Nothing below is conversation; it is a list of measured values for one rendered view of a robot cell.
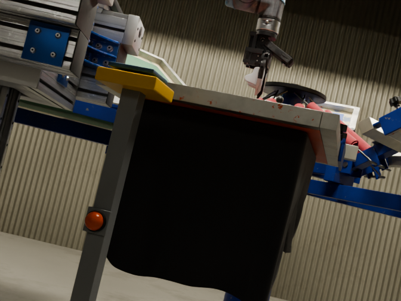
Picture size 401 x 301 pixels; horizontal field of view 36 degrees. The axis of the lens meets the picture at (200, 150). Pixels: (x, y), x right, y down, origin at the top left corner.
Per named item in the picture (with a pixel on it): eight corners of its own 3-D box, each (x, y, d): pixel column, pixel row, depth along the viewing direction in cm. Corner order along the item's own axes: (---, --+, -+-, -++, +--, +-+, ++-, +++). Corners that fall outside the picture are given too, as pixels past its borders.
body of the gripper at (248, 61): (245, 69, 207) (253, 35, 207) (270, 73, 204) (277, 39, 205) (241, 63, 199) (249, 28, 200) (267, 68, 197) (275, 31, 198)
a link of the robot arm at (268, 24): (281, 27, 206) (278, 18, 198) (278, 40, 205) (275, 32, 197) (259, 23, 207) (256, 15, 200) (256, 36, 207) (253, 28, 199)
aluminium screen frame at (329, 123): (336, 131, 134) (339, 114, 134) (95, 83, 149) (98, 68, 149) (338, 167, 210) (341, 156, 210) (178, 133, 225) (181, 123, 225)
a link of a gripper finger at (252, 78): (241, 92, 199) (248, 67, 202) (259, 96, 198) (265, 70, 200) (240, 89, 197) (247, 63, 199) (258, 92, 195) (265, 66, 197)
